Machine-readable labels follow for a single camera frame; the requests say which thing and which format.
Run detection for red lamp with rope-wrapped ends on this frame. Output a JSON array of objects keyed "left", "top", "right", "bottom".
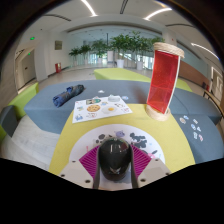
[{"left": 145, "top": 41, "right": 185, "bottom": 122}]

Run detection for folded blue umbrella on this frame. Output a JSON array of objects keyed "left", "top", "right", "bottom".
[{"left": 52, "top": 84, "right": 85, "bottom": 108}]

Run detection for ceiling strip lights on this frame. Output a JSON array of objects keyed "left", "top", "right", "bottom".
[{"left": 80, "top": 0, "right": 219, "bottom": 61}]

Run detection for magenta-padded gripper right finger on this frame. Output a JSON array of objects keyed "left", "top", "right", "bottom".
[{"left": 129, "top": 143, "right": 173, "bottom": 189}]

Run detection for green upholstered ottoman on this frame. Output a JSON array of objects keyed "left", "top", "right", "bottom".
[
  {"left": 93, "top": 67, "right": 153, "bottom": 84},
  {"left": 7, "top": 82, "right": 40, "bottom": 119},
  {"left": 175, "top": 78, "right": 194, "bottom": 93}
]

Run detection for pale door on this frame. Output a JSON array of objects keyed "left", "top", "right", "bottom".
[{"left": 21, "top": 53, "right": 37, "bottom": 84}]

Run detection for dark grey small ottoman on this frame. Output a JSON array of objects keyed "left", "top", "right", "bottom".
[{"left": 0, "top": 105, "right": 18, "bottom": 138}]

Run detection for long grey upholstered bench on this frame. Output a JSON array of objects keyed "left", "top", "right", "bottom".
[{"left": 23, "top": 79, "right": 156, "bottom": 135}]

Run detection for yellow-green upholstered ottoman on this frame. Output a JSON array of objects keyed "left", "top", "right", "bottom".
[{"left": 48, "top": 103, "right": 196, "bottom": 176}]

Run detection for black computer mouse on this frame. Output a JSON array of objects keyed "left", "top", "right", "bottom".
[{"left": 97, "top": 137, "right": 132, "bottom": 183}]

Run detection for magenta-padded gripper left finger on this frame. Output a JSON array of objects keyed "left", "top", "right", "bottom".
[{"left": 59, "top": 145, "right": 102, "bottom": 190}]

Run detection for white sticker sheet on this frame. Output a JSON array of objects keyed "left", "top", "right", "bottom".
[{"left": 72, "top": 95, "right": 134, "bottom": 124}]

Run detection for wooden frame chair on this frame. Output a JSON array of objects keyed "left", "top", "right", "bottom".
[{"left": 203, "top": 89, "right": 224, "bottom": 114}]

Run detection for row of potted plants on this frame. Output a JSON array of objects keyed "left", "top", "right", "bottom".
[{"left": 68, "top": 31, "right": 164, "bottom": 71}]

